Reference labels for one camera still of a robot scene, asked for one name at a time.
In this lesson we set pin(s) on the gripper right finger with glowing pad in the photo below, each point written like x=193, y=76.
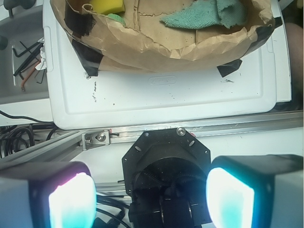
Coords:
x=258, y=191

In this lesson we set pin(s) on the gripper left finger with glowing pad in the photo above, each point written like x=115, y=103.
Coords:
x=50, y=194

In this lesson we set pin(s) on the blue microfiber cloth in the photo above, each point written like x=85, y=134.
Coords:
x=206, y=13

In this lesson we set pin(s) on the white plastic bin lid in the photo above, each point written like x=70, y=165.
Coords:
x=111, y=99

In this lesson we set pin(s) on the crumpled white paper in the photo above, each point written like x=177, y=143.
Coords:
x=43, y=63

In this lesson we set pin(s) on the black tape piece left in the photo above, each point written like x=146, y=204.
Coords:
x=90, y=58

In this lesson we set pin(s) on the black hex key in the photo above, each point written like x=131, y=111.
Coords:
x=27, y=49

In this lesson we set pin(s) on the brown paper bag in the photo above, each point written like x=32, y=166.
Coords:
x=145, y=44

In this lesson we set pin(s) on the green sponge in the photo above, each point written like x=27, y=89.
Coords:
x=117, y=18

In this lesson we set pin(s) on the yellow sponge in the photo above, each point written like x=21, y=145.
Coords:
x=108, y=6

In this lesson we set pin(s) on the aluminium extrusion rail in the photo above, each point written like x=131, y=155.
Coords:
x=67, y=146

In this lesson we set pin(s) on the steel corner bracket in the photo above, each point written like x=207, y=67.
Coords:
x=94, y=139

